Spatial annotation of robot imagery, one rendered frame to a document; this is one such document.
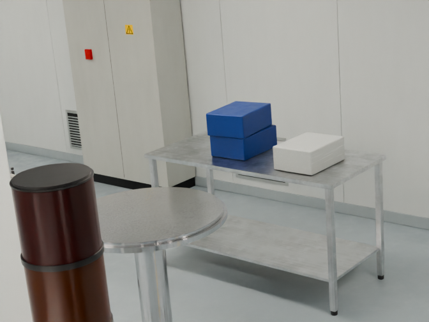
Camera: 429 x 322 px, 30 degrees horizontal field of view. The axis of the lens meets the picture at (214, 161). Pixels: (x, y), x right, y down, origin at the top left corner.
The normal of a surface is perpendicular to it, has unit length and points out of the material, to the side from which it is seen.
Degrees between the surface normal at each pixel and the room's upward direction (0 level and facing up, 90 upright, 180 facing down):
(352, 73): 90
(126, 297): 0
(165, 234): 0
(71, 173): 0
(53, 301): 90
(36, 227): 90
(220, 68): 90
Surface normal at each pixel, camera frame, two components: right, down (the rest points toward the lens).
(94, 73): -0.64, 0.27
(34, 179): -0.08, -0.95
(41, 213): -0.15, 0.29
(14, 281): 0.77, 0.12
